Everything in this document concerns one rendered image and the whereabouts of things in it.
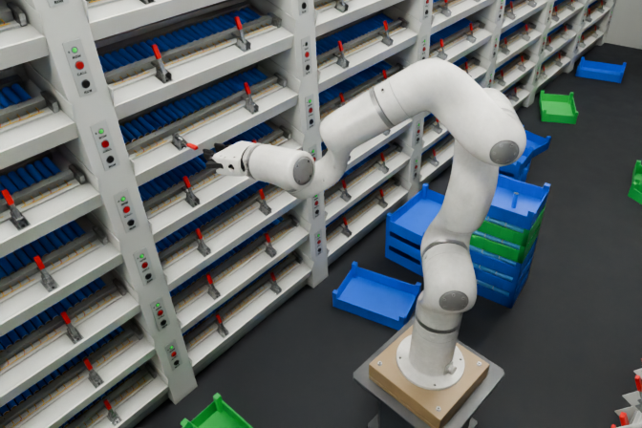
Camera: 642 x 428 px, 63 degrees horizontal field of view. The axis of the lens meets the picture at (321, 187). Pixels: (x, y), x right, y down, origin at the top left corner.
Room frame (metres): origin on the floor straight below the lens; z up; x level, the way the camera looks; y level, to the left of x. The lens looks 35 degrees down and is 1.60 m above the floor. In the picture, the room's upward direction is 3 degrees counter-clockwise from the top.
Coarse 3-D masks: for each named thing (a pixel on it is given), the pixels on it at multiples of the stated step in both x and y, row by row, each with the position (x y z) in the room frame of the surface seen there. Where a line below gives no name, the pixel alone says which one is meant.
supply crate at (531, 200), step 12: (504, 180) 1.65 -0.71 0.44; (516, 180) 1.62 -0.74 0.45; (504, 192) 1.62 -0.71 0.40; (528, 192) 1.59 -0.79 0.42; (540, 192) 1.56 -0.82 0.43; (492, 204) 1.48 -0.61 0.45; (504, 204) 1.54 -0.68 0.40; (528, 204) 1.53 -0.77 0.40; (540, 204) 1.46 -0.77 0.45; (492, 216) 1.47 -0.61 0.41; (504, 216) 1.45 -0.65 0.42; (516, 216) 1.42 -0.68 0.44; (528, 216) 1.40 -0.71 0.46; (528, 228) 1.39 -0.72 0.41
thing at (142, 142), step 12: (264, 84) 1.55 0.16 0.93; (228, 96) 1.46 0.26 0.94; (240, 96) 1.47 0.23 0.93; (204, 108) 1.39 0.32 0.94; (216, 108) 1.40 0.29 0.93; (180, 120) 1.32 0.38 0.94; (192, 120) 1.34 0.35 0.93; (156, 132) 1.26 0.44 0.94; (168, 132) 1.28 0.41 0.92; (132, 144) 1.20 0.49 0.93; (144, 144) 1.22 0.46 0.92
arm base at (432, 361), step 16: (416, 320) 0.92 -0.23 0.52; (416, 336) 0.91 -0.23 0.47; (432, 336) 0.88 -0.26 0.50; (448, 336) 0.87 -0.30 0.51; (400, 352) 0.95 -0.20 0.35; (416, 352) 0.90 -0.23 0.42; (432, 352) 0.87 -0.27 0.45; (448, 352) 0.87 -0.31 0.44; (400, 368) 0.90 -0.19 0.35; (416, 368) 0.89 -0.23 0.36; (432, 368) 0.87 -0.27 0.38; (448, 368) 0.87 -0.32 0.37; (416, 384) 0.85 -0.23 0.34; (432, 384) 0.84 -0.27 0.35; (448, 384) 0.84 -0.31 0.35
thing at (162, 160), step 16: (272, 64) 1.63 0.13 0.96; (288, 80) 1.59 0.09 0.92; (256, 96) 1.51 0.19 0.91; (272, 96) 1.53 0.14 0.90; (288, 96) 1.54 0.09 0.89; (240, 112) 1.43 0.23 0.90; (272, 112) 1.48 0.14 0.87; (208, 128) 1.34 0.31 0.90; (224, 128) 1.35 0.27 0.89; (240, 128) 1.39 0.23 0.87; (208, 144) 1.30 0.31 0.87; (144, 160) 1.18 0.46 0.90; (160, 160) 1.19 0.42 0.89; (176, 160) 1.22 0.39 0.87; (144, 176) 1.15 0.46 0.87
